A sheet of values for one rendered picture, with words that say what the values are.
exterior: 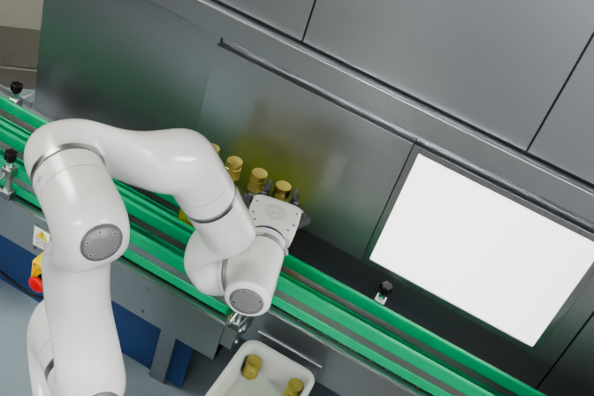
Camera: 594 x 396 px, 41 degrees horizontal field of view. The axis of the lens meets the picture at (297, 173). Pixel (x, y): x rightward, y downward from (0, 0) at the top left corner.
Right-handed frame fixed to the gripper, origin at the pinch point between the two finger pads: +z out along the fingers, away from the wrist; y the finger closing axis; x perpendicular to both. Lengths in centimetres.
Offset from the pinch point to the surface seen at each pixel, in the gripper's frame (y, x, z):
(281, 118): 5.0, -7.8, 15.0
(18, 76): 138, 132, 188
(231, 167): 11.6, -0.5, 2.5
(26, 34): 137, 111, 194
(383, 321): -30.4, 22.0, -3.4
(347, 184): -13.1, -0.5, 10.1
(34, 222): 51, 29, -1
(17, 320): 50, 57, -7
